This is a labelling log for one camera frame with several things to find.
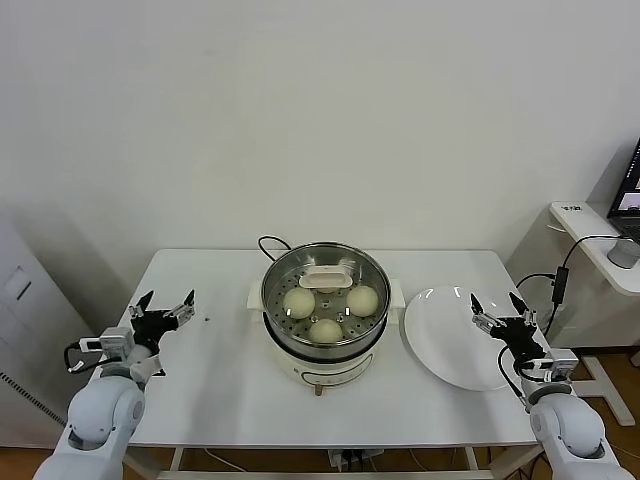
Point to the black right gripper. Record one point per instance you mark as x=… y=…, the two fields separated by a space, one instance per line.
x=522 y=337

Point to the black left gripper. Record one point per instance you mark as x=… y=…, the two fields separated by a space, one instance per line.
x=152 y=327

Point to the round glass pot lid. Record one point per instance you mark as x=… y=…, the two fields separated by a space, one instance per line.
x=327 y=278

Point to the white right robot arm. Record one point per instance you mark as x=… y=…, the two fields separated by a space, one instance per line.
x=565 y=425

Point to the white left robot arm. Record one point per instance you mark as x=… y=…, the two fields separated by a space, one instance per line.
x=105 y=410

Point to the stainless steel steamer basket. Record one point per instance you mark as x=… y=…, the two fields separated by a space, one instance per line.
x=325 y=351

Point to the white round plate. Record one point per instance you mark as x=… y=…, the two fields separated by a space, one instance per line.
x=450 y=350

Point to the white table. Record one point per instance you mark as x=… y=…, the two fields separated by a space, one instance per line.
x=225 y=400

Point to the white cabinet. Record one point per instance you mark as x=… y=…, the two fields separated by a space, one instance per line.
x=40 y=310

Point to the white side desk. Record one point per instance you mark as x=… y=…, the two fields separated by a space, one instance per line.
x=590 y=220

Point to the black laptop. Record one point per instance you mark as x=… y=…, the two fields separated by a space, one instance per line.
x=627 y=200

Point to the white electric cooker base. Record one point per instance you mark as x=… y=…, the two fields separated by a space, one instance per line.
x=325 y=372

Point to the white power strip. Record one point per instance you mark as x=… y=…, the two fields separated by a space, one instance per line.
x=350 y=457

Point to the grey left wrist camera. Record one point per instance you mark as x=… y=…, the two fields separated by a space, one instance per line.
x=116 y=342

